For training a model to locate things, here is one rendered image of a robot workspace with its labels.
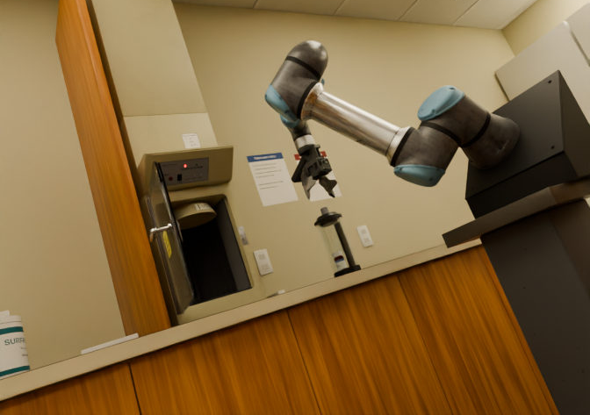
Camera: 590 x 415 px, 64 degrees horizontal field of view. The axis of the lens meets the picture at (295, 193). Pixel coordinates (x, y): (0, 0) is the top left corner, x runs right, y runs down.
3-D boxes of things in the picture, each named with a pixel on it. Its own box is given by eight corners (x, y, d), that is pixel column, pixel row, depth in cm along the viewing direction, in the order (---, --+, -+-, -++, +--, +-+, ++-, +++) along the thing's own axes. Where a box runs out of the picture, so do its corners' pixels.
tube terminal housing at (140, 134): (161, 343, 167) (111, 149, 187) (242, 318, 185) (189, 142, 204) (180, 332, 147) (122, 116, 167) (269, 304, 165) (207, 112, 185)
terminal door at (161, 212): (182, 314, 148) (149, 196, 158) (195, 298, 121) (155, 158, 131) (179, 315, 147) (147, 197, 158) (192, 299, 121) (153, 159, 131)
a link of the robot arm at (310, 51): (305, 17, 131) (303, 72, 180) (284, 51, 130) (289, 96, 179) (341, 37, 130) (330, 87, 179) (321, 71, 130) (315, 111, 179)
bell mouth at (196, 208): (163, 233, 177) (160, 219, 178) (207, 225, 187) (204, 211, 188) (176, 217, 163) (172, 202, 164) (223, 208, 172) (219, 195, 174)
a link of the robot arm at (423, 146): (464, 137, 117) (280, 50, 132) (435, 189, 116) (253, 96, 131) (459, 149, 129) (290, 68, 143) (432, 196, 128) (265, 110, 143)
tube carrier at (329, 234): (346, 275, 178) (326, 223, 183) (368, 267, 171) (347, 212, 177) (327, 281, 170) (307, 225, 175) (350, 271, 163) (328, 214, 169)
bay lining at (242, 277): (164, 319, 170) (140, 228, 179) (229, 300, 185) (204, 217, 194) (183, 305, 151) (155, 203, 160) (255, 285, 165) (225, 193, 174)
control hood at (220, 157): (143, 194, 159) (136, 168, 162) (230, 182, 177) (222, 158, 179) (151, 180, 150) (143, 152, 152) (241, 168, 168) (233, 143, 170)
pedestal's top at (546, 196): (619, 185, 120) (611, 171, 121) (557, 203, 102) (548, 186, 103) (513, 227, 145) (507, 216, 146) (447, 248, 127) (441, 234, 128)
